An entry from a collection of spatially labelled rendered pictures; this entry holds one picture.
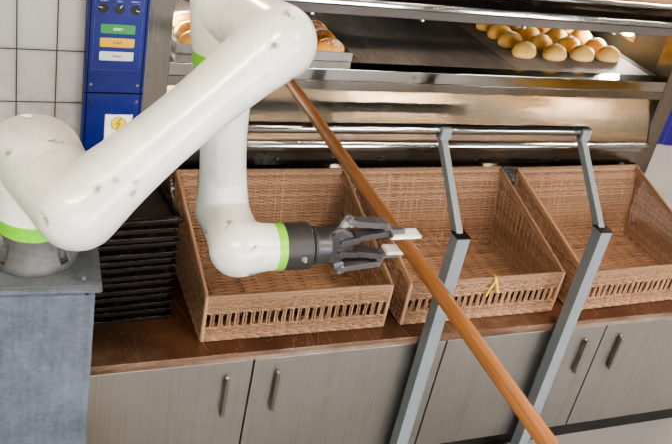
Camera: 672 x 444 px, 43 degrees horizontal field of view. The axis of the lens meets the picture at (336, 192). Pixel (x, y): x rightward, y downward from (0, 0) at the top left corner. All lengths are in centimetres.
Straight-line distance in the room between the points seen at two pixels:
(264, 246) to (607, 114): 191
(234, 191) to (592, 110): 182
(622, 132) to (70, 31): 196
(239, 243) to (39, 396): 44
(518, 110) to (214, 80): 183
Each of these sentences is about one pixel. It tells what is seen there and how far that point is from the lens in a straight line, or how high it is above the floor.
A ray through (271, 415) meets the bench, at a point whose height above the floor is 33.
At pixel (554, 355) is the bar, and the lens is 284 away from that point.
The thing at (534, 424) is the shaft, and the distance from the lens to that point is 142.
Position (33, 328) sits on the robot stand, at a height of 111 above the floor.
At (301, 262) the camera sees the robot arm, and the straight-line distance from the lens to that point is 164.
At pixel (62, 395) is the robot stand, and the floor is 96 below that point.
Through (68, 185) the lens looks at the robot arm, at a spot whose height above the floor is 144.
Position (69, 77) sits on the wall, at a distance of 245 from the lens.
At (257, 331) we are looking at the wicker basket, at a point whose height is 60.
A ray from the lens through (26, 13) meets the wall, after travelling 238.
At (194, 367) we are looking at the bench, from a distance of 236.
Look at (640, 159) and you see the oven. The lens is 346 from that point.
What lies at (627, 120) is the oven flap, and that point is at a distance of 332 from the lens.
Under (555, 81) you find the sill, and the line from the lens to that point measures 304.
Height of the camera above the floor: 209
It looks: 28 degrees down
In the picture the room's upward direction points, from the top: 12 degrees clockwise
